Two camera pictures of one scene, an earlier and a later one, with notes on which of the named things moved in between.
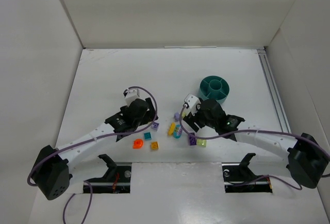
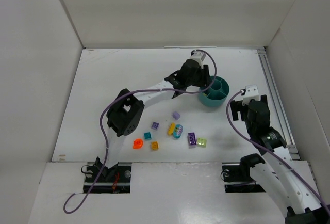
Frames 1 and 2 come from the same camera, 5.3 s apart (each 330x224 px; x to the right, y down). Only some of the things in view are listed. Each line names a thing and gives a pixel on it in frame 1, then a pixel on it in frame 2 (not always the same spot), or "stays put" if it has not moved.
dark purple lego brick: (192, 139) stays put
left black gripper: (150, 108) → (205, 74)
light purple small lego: (177, 116) stays put
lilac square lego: (155, 126) stays put
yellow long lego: (171, 128) stays put
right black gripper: (192, 122) → (236, 107)
